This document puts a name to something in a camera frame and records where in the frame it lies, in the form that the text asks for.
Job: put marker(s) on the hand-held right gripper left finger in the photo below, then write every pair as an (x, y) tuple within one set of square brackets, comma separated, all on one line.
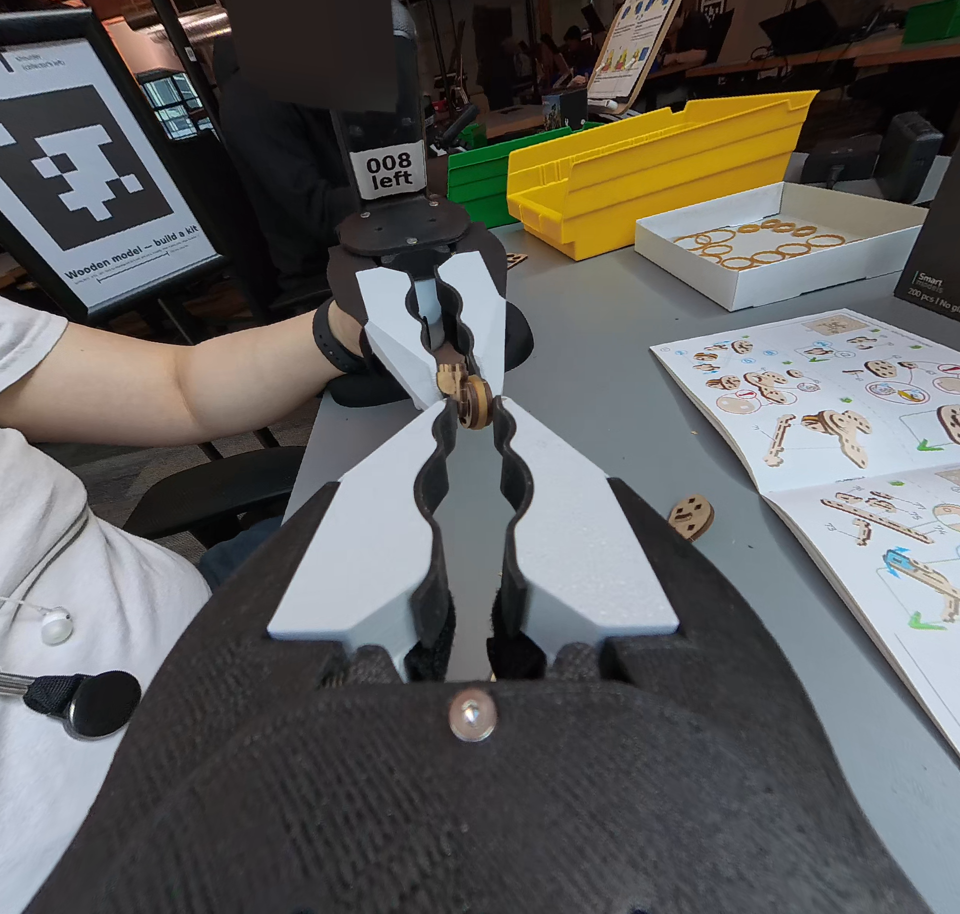
[(352, 562)]

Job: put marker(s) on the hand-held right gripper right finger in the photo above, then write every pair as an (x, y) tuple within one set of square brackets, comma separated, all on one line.
[(592, 562)]

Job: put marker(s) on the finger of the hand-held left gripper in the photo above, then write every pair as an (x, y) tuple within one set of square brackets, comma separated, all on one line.
[(484, 299), (386, 314)]

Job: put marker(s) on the small wooden gear assembly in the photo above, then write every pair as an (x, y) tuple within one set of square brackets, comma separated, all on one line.
[(472, 404)]

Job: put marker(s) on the person's left forearm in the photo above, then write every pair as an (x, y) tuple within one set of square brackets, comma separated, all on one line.
[(187, 374)]

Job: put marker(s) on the person's left hand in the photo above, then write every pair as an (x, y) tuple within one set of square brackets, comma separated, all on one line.
[(351, 337)]

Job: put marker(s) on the black wristband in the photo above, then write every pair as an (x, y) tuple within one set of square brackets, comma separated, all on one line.
[(320, 337)]

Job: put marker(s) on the green plastic bin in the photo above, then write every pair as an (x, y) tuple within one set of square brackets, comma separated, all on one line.
[(934, 22), (480, 179)]

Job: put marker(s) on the oval slotted wooden disc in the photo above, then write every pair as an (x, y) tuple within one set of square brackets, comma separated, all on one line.
[(691, 518)]

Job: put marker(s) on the black office chair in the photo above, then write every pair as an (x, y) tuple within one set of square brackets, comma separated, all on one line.
[(217, 487)]

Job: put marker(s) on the yellow plastic bin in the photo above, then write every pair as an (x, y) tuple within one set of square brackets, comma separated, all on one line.
[(637, 172)]

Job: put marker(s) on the open instruction booklet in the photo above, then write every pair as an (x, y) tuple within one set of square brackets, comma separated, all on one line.
[(787, 434)]

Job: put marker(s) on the white cardboard box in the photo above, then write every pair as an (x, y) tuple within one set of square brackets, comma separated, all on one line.
[(750, 284)]

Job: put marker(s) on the group of wooden rings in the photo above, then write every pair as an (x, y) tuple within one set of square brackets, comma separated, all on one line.
[(754, 228)]

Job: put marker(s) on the framed marker sign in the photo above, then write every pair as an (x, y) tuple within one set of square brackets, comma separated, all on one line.
[(112, 254)]

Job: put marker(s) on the person's white shirt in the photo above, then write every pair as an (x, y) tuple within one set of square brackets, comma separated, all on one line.
[(75, 517)]

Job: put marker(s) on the white earbud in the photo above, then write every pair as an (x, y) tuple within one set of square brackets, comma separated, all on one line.
[(56, 624)]

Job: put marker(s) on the instruction sheet board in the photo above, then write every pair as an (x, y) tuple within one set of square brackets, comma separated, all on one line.
[(637, 29)]

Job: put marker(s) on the black equipment case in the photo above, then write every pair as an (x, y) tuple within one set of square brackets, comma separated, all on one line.
[(907, 157)]

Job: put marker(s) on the black model kit box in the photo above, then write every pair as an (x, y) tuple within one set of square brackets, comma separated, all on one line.
[(937, 254)]

